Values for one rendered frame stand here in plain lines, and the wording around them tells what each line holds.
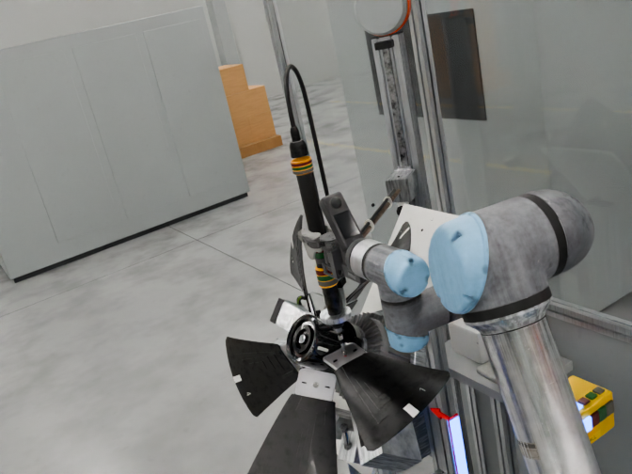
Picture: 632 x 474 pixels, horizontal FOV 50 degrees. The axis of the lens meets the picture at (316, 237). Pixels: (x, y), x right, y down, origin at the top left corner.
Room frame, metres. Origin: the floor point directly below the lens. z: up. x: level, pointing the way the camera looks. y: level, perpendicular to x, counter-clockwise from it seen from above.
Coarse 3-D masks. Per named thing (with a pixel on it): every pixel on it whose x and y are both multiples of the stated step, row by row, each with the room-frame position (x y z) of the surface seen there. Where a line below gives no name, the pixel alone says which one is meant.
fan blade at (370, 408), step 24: (360, 360) 1.30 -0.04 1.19; (384, 360) 1.28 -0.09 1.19; (360, 384) 1.23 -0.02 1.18; (384, 384) 1.21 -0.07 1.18; (408, 384) 1.19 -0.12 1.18; (432, 384) 1.16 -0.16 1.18; (360, 408) 1.17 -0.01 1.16; (384, 408) 1.15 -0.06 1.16; (360, 432) 1.12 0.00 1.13; (384, 432) 1.10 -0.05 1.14
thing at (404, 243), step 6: (402, 228) 1.49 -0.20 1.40; (408, 234) 1.37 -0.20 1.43; (396, 240) 1.42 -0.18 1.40; (402, 240) 1.38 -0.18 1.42; (408, 240) 1.34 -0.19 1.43; (396, 246) 1.38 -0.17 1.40; (402, 246) 1.34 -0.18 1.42; (408, 246) 1.32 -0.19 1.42; (366, 282) 1.35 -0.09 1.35; (360, 288) 1.35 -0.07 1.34; (354, 294) 1.36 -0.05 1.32; (348, 300) 1.37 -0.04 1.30
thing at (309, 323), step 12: (300, 324) 1.44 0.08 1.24; (312, 324) 1.40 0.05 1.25; (324, 324) 1.39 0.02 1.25; (348, 324) 1.45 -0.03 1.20; (288, 336) 1.44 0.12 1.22; (312, 336) 1.38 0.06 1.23; (324, 336) 1.37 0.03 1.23; (336, 336) 1.39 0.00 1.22; (348, 336) 1.42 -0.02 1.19; (360, 336) 1.42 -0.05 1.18; (288, 348) 1.41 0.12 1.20; (300, 348) 1.39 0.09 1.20; (312, 348) 1.35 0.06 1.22; (336, 348) 1.37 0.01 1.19; (300, 360) 1.36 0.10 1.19; (312, 360) 1.35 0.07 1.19
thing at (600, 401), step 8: (576, 376) 1.24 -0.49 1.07; (576, 384) 1.21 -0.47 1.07; (584, 384) 1.20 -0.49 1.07; (592, 384) 1.20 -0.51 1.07; (576, 392) 1.18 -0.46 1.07; (584, 392) 1.17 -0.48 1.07; (608, 392) 1.16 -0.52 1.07; (576, 400) 1.16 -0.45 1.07; (592, 400) 1.14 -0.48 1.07; (600, 400) 1.14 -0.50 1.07; (608, 400) 1.15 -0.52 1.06; (584, 408) 1.12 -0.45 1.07; (592, 408) 1.13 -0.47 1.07; (584, 416) 1.11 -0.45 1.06; (608, 416) 1.15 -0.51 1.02; (600, 424) 1.14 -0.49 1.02; (608, 424) 1.15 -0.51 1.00; (592, 432) 1.12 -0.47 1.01; (600, 432) 1.13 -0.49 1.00; (592, 440) 1.12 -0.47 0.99
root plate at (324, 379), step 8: (304, 376) 1.38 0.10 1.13; (312, 376) 1.38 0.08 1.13; (320, 376) 1.38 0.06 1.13; (328, 376) 1.38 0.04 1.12; (296, 384) 1.37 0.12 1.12; (304, 384) 1.37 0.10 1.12; (312, 384) 1.37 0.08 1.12; (320, 384) 1.37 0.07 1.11; (328, 384) 1.36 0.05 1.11; (296, 392) 1.36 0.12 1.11; (304, 392) 1.36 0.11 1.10; (312, 392) 1.36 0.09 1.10; (320, 392) 1.35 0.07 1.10; (328, 392) 1.35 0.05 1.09; (328, 400) 1.34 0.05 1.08
